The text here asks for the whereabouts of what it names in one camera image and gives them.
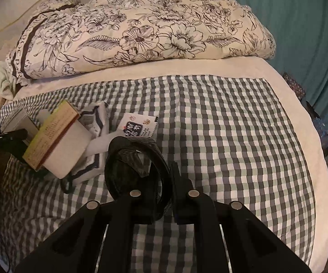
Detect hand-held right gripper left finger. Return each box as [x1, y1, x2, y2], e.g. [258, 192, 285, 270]
[14, 189, 164, 273]

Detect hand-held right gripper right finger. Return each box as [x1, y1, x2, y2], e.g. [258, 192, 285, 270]
[169, 162, 314, 273]

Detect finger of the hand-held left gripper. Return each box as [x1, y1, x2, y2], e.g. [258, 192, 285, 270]
[0, 129, 28, 143]

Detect white navy-trimmed packet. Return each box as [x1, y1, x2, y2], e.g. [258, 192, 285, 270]
[66, 102, 110, 187]

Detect light green towel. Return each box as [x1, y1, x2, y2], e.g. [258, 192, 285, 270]
[0, 61, 18, 97]

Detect green checkered cloth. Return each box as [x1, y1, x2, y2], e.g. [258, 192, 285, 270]
[0, 75, 316, 273]

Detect small white printed sachet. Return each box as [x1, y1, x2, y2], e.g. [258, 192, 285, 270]
[116, 113, 159, 141]

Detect dark clothes pile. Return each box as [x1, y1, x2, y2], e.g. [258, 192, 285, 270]
[303, 99, 321, 120]

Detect dark patterned bag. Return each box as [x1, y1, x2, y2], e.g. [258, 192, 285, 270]
[282, 72, 307, 99]

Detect floral print duvet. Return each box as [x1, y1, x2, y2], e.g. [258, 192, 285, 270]
[5, 0, 277, 87]

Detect teal curtain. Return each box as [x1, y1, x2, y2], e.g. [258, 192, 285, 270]
[222, 0, 328, 137]

